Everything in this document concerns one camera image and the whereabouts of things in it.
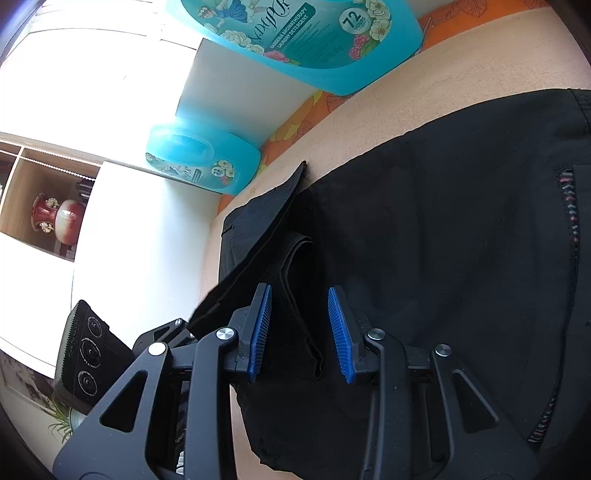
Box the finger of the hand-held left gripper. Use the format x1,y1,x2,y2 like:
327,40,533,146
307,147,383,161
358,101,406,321
133,318,200,355

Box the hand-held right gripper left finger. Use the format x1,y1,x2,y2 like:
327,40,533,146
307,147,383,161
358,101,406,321
53,283,272,480

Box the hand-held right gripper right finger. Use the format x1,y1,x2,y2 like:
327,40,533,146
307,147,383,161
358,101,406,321
328,286,541,480

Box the black pants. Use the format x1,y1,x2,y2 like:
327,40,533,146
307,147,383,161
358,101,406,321
187,88,591,472

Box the green plant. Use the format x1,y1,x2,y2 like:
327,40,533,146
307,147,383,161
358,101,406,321
46,397,86,444

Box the white panel board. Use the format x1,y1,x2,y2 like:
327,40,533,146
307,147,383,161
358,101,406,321
0,159,225,384

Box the red and white round jar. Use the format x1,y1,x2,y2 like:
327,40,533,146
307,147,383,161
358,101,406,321
55,199,86,245

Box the red vase with flowers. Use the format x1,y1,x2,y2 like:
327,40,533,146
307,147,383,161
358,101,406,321
31,193,60,235

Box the small blue detergent bottle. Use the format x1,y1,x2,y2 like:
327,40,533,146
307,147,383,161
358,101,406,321
145,117,262,195

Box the wooden shelf unit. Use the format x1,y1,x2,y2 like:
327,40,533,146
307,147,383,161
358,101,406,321
0,131,102,264

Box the beige towel mat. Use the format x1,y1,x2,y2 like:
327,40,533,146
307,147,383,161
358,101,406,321
198,0,591,480

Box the white framed window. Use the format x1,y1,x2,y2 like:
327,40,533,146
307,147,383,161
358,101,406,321
0,0,204,139

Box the large blue detergent bottle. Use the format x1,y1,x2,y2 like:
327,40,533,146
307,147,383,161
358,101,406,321
166,0,424,97

